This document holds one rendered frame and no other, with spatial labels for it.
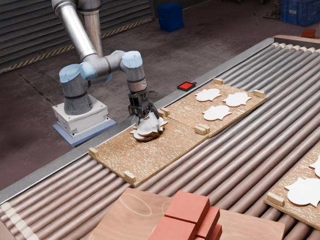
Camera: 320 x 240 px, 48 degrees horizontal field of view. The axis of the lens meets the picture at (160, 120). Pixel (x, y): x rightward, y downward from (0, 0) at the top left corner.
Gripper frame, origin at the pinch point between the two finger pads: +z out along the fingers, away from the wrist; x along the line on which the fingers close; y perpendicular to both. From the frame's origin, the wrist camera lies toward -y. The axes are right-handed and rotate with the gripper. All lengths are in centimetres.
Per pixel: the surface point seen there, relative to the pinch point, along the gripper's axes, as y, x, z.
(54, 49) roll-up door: -283, -379, 89
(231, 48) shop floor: -338, -92, 98
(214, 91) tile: -43.9, 12.7, 3.5
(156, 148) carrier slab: 8.8, 8.4, 4.5
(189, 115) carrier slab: -20.0, 10.0, 4.5
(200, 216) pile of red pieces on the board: 68, 60, -33
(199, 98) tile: -35.4, 8.1, 3.5
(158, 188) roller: 28.2, 20.0, 6.6
